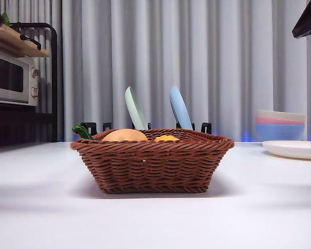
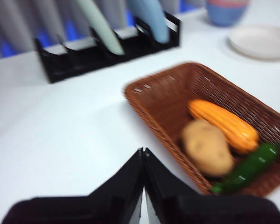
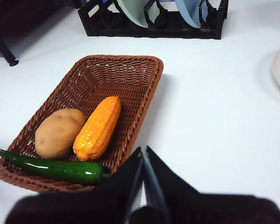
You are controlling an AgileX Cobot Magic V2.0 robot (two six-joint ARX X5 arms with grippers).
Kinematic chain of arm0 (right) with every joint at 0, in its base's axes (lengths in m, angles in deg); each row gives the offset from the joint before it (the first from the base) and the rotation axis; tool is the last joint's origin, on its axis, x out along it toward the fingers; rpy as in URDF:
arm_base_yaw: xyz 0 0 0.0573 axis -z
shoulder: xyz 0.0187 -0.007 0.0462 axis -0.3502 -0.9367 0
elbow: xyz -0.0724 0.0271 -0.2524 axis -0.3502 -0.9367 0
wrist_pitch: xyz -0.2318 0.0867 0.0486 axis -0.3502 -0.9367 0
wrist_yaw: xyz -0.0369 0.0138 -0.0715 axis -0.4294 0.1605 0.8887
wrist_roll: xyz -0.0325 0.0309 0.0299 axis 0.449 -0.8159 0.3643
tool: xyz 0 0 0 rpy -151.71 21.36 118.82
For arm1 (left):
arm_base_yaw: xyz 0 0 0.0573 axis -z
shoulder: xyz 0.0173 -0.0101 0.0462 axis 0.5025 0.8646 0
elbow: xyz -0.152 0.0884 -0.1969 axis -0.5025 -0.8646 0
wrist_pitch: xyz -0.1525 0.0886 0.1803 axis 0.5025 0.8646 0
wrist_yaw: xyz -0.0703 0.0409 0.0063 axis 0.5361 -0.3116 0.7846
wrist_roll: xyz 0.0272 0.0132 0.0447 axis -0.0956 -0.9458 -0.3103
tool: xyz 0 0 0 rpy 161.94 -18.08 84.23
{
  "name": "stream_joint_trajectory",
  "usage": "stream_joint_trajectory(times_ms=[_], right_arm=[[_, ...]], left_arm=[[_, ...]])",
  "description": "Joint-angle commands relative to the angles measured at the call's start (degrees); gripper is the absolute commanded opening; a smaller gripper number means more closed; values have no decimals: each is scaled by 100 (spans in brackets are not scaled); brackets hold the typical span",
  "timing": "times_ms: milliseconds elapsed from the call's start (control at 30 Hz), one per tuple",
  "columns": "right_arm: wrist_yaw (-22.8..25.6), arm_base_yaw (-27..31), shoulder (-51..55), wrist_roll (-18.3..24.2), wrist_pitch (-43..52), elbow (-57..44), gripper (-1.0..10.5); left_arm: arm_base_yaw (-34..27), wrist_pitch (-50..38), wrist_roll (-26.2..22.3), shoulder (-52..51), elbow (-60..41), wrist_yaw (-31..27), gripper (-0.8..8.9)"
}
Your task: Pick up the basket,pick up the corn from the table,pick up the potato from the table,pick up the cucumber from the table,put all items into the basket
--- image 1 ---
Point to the orange corn cob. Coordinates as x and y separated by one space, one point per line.
167 138

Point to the brown wicker basket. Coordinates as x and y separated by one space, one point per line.
150 166

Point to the brown potato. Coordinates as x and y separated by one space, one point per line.
124 135

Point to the green cucumber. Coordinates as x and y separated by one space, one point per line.
83 131

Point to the grey pleated curtain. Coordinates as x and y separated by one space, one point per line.
223 52

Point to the off-white bowl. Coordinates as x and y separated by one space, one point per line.
280 113

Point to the pink bowl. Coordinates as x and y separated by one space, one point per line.
280 121

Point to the blue bowl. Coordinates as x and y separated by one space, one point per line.
280 131

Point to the white flat plate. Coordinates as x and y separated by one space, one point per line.
293 149

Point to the black plate rack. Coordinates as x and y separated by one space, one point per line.
210 129

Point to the pale blue plate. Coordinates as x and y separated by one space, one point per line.
180 111

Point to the pale green plate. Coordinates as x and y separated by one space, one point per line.
134 111

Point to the wooden shelf board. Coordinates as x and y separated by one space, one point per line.
28 52

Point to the green leaves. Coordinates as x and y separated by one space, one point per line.
5 18

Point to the silver toaster oven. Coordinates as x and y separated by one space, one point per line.
5 77

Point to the black metal shelf frame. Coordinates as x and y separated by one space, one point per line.
54 77

